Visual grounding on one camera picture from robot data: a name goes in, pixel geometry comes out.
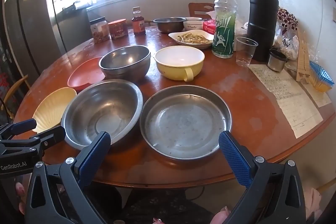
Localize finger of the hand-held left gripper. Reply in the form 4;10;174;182
0;118;37;139
29;126;66;153

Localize wooden sticks bundle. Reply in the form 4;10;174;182
296;28;313;84

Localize steel plate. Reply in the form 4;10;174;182
139;85;233;161

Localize yellow bowl with handle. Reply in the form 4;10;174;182
154;46;205;82

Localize black thermos flask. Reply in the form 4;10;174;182
246;0;279;62

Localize clear plastic cup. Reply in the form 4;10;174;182
235;37;259;67

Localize deep steel bowl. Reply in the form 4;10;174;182
99;46;152;83

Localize person's right hand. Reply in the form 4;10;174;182
153;206;231;224

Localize red plastic plate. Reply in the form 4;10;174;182
67;56;105;90

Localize dark floral clothing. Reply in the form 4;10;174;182
121;187;218;224

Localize steel thermos cap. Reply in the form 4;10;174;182
267;49;288;72

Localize brown sauce bottle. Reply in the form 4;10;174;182
131;7;146;36

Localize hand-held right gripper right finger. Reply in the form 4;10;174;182
218;131;307;224

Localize brown wooden chair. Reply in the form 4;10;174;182
188;3;216;18

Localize flat-rimmed steel bowl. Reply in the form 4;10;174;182
153;17;187;34

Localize steel refrigerator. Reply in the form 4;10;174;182
5;0;91;56

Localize white square plate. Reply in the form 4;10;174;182
168;30;215;50

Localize stir-fried bean sprouts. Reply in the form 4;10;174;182
176;32;212;45

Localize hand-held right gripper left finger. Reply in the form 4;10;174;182
25;131;116;224

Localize cream shell-shaped plate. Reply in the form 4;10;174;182
32;88;77;134

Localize pink printed clothing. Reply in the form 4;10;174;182
306;186;323;214

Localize red tissue pack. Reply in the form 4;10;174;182
202;11;218;34

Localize printed plastic bag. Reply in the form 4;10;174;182
273;7;300;61

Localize person's left hand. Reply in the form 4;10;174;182
14;181;27;215

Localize red lidded jar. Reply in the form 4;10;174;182
108;19;129;40

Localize large handwritten paper sheet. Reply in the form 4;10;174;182
248;64;324;139

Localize clear jar with black lid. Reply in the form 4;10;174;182
90;17;111;44

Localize green plastic bottle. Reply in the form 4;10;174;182
211;0;238;59

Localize wide shallow steel bowl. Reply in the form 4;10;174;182
61;79;144;150

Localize small paper sheet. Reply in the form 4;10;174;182
302;80;332;108

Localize white printed ceramic bowl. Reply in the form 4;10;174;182
183;20;204;31

